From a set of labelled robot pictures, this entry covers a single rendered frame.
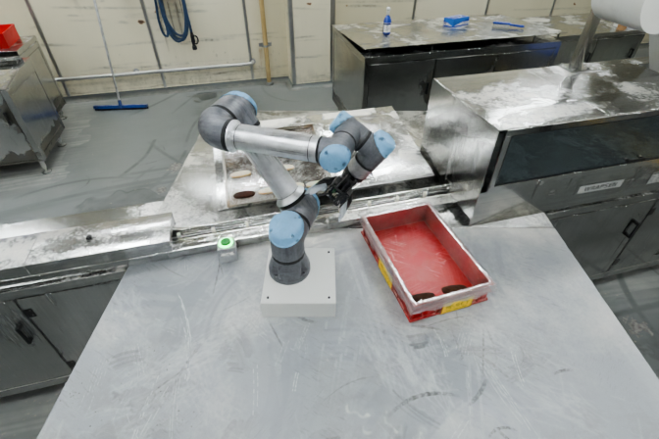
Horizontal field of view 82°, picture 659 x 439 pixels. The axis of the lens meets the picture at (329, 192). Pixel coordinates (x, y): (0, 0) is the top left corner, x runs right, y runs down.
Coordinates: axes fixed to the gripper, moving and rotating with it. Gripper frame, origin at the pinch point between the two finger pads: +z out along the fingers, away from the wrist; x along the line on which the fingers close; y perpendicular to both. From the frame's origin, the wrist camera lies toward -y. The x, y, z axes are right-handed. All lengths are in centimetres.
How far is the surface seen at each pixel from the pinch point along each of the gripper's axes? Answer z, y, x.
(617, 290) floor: -12, -116, 192
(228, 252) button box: 41.8, 4.9, -15.5
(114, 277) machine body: 76, 20, -44
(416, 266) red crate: 3.7, -14.0, 45.6
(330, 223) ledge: 20.9, -23.9, 11.2
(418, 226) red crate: 2, -37, 43
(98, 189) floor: 209, -110, -135
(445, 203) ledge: -9, -52, 48
